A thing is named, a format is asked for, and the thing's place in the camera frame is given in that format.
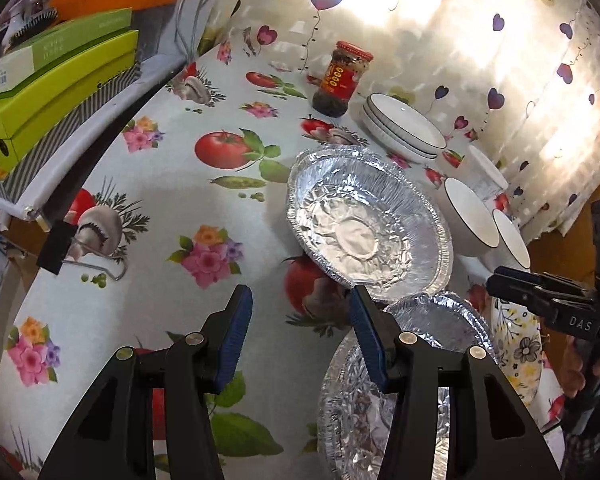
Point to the white plastic tub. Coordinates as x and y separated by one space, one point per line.
485 170

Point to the flat sage green box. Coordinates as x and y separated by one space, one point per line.
55 50

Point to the wooden cabinet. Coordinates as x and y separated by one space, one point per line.
555 250

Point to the black hairbrush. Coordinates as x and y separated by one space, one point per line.
35 22

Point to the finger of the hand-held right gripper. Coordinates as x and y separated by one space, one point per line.
540 282
520 292

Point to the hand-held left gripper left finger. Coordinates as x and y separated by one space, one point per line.
235 340

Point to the lime green box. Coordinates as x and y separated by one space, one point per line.
55 95

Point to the red-lidded sauce jar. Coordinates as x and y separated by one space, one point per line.
340 80

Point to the white ribbed bowl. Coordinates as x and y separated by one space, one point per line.
467 210
512 242

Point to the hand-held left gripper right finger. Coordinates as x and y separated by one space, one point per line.
367 340

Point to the black binder clip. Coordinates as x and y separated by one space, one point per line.
55 247

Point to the heart-print curtain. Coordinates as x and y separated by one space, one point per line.
430 35

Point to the person's right hand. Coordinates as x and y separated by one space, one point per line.
575 365

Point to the floral ceramic plate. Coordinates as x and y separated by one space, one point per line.
520 355

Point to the vegetable-print tablecloth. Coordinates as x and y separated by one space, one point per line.
180 200

